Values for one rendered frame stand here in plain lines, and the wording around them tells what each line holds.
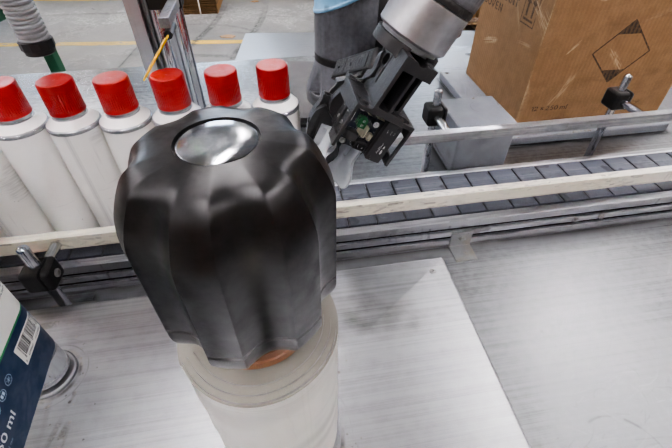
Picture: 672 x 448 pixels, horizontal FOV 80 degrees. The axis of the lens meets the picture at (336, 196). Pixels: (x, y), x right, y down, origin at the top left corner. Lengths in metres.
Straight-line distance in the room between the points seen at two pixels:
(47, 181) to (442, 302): 0.45
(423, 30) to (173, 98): 0.25
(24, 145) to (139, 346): 0.23
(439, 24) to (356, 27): 0.38
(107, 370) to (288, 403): 0.28
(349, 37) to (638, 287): 0.58
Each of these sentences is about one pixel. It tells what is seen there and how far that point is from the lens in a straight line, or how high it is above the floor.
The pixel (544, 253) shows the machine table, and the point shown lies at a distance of 0.63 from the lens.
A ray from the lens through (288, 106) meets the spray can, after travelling 0.44.
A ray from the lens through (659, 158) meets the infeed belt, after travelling 0.82.
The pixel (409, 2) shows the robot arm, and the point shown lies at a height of 1.15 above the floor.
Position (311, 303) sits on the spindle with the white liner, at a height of 1.12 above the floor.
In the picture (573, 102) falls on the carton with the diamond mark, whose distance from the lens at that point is 0.89.
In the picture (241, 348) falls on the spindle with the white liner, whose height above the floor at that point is 1.11.
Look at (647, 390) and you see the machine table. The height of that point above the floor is 0.83.
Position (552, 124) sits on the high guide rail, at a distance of 0.64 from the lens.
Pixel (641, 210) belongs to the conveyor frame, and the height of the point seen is 0.86.
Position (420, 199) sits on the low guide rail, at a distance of 0.52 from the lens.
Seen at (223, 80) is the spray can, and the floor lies 1.08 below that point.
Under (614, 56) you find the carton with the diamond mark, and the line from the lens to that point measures 0.88.
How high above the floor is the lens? 1.25
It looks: 41 degrees down
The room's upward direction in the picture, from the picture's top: straight up
